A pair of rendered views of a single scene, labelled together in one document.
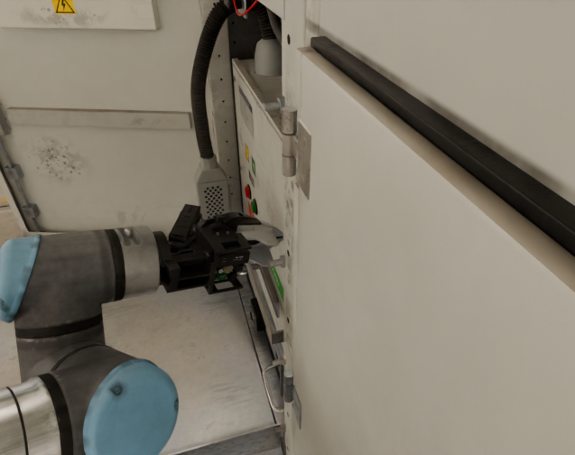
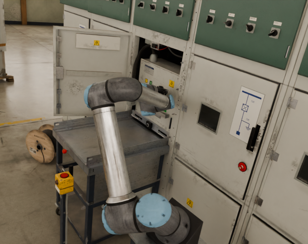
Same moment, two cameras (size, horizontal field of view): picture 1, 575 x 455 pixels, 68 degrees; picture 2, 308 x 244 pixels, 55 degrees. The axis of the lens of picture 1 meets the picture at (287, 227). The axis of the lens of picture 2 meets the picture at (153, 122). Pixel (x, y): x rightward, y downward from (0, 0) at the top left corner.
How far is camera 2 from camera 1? 1.75 m
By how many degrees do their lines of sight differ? 25
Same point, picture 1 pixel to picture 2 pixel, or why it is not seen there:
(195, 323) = (130, 129)
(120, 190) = not seen: hidden behind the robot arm
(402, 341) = (208, 74)
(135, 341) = not seen: hidden behind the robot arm
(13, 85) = (70, 63)
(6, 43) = (73, 52)
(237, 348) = (145, 133)
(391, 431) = (208, 84)
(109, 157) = not seen: hidden behind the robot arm
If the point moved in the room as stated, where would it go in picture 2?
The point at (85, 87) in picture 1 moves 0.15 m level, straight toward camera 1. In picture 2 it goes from (92, 64) to (104, 69)
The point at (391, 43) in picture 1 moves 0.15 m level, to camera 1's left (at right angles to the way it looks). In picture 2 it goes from (204, 54) to (183, 53)
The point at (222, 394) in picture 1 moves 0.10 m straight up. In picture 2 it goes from (147, 140) to (149, 128)
